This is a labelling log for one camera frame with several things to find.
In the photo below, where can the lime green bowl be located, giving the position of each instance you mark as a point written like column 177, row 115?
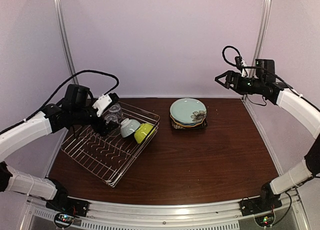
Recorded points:
column 142, row 132

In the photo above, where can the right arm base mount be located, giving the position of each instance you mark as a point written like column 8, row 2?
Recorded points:
column 258, row 205

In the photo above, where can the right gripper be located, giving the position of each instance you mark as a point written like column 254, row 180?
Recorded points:
column 237, row 86

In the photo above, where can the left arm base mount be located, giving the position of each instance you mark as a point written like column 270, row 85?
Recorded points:
column 72, row 207

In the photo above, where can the pale striped bowl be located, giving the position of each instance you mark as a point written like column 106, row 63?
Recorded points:
column 128, row 126

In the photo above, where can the blue dotted scalloped plate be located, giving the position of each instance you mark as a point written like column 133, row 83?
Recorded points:
column 196, row 119

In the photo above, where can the yellow dotted scalloped plate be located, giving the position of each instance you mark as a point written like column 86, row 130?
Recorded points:
column 186, row 125

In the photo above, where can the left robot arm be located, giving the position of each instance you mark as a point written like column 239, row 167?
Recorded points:
column 77, row 108

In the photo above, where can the clear glass cup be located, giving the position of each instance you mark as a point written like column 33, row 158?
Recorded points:
column 111, row 118
column 116, row 109

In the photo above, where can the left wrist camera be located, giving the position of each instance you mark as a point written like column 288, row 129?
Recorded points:
column 104, row 102

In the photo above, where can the black floral square plate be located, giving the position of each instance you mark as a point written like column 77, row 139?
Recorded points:
column 175, row 126

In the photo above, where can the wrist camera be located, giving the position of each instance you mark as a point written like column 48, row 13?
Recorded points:
column 104, row 102
column 241, row 66

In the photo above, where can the left aluminium frame post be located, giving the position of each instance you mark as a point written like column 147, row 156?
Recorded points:
column 63, row 34

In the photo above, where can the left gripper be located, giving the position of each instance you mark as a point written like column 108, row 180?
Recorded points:
column 106, row 127

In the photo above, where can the aluminium frame post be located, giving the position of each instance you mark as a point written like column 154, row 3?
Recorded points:
column 63, row 34
column 264, row 21

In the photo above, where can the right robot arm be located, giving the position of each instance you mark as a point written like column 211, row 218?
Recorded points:
column 261, row 79

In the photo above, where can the right aluminium frame post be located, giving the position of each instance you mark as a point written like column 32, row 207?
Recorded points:
column 264, row 21

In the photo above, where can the aluminium front rail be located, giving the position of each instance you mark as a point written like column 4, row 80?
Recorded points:
column 225, row 215

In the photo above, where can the light teal floral plate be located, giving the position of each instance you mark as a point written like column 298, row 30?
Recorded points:
column 182, row 109

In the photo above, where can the wire dish rack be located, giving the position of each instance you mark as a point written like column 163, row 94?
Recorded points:
column 109, row 157

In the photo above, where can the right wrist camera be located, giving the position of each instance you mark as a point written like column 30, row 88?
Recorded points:
column 241, row 66

